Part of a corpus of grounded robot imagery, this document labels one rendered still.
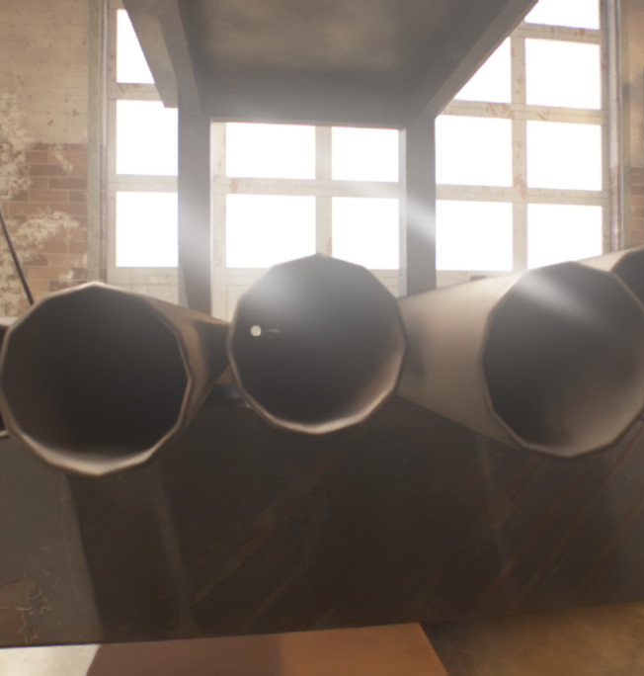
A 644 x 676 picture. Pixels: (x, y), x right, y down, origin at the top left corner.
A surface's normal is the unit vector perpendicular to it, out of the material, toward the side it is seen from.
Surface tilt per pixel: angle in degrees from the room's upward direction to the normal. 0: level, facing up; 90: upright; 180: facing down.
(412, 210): 90
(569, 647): 0
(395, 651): 1
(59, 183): 90
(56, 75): 90
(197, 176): 90
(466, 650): 0
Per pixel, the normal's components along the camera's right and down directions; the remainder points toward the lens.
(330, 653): -0.02, -1.00
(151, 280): 0.13, 0.01
